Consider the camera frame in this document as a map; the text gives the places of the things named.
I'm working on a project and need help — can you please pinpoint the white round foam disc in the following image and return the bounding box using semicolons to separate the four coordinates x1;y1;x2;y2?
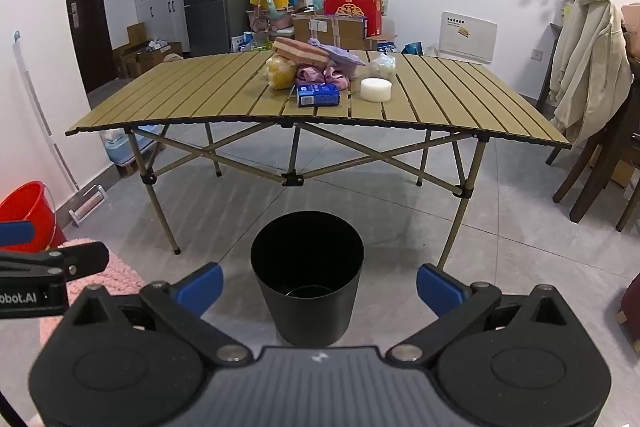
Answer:
359;77;393;103

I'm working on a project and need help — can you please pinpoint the blue tissue pack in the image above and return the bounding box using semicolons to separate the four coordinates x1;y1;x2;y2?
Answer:
296;84;341;107

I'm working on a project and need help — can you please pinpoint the yellow white plush toy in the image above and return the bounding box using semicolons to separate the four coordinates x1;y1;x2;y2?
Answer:
265;54;297;91

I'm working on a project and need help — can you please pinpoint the purple drawstring cloth bag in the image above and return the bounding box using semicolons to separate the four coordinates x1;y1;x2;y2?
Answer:
307;38;366;66

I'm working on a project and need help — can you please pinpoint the pink satin cloth bag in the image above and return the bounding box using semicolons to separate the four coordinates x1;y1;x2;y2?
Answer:
295;65;350;91

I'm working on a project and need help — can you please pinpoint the black round trash bin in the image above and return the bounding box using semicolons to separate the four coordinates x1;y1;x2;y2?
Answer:
250;210;364;348

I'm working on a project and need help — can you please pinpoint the red plastic bucket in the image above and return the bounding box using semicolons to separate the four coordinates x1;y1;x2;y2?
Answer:
1;181;66;254

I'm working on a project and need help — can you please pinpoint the blue pet litter box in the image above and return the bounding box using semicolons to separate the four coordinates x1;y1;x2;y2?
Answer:
100;124;162;174

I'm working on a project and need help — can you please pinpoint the tan folding slat table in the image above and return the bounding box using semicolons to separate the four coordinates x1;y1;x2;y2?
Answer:
65;48;573;271

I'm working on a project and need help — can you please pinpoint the dark wooden chair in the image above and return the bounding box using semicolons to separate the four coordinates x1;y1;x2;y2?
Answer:
552;57;639;223

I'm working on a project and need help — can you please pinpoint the open cardboard box floor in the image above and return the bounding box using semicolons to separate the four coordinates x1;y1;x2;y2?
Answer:
112;23;182;78

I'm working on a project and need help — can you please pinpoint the clear plastic bag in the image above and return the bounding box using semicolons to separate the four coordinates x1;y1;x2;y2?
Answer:
369;53;396;80

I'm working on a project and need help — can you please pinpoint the cream hanging jacket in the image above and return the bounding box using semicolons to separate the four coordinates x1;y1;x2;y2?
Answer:
548;0;632;144

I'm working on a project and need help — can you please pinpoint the large cardboard box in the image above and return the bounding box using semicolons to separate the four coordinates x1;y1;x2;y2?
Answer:
292;14;369;51

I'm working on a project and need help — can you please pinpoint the red gift box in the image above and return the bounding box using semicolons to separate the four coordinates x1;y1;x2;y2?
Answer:
323;0;383;37

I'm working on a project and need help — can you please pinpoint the dark brown door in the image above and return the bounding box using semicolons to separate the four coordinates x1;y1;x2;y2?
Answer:
66;0;117;93

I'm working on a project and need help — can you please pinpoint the white floor bracket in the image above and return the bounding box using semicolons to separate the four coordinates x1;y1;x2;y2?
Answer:
67;184;107;228

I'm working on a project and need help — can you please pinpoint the white wall heater panel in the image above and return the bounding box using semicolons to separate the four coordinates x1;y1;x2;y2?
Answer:
438;12;498;64

